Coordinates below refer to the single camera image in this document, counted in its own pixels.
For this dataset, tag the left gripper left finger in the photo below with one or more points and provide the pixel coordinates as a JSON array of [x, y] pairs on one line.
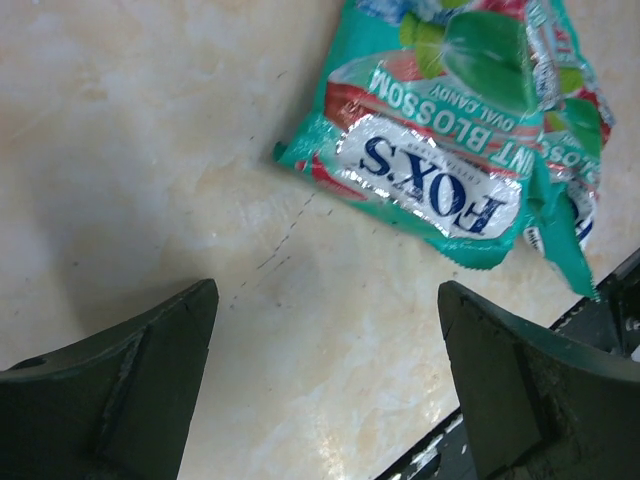
[[115, 405]]

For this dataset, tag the mint candy bag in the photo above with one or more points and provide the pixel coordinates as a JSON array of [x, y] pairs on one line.
[[426, 118], [577, 122]]

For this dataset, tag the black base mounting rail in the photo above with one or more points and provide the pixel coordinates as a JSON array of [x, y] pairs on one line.
[[610, 324]]

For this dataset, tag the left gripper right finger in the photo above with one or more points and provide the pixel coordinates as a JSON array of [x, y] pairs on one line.
[[536, 404]]

